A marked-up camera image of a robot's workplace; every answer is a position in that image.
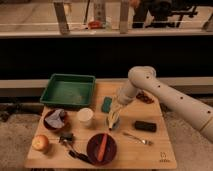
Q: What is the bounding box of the yellow banana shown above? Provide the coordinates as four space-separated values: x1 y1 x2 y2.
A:
107 109 119 130

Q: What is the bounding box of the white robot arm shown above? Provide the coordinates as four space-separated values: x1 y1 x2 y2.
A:
107 66 213 143

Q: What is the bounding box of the blue plastic cup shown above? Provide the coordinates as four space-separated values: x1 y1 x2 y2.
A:
106 118 120 131

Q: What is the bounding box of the white paper cup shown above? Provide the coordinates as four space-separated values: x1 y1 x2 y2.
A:
77 108 94 127

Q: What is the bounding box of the green sponge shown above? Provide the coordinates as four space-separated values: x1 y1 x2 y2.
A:
101 97 112 113

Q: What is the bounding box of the brown dried fruit cluster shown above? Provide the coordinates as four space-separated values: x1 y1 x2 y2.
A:
136 91 154 104

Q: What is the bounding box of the black rectangular block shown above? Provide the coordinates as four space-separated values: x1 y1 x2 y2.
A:
134 121 157 132

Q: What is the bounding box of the orange carrot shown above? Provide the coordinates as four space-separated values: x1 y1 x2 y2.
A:
97 134 107 162

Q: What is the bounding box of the green plastic tray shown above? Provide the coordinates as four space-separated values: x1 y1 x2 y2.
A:
40 74 96 108

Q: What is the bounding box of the dark red plate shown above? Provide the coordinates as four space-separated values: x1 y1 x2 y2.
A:
87 133 117 166

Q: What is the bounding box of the crumpled gray cloth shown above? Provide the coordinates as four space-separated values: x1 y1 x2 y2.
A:
45 109 65 129

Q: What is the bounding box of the dark bowl with cloth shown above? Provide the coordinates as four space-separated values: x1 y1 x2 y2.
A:
43 109 68 131

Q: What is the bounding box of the red apple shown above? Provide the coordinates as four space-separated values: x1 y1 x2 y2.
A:
32 135 49 152

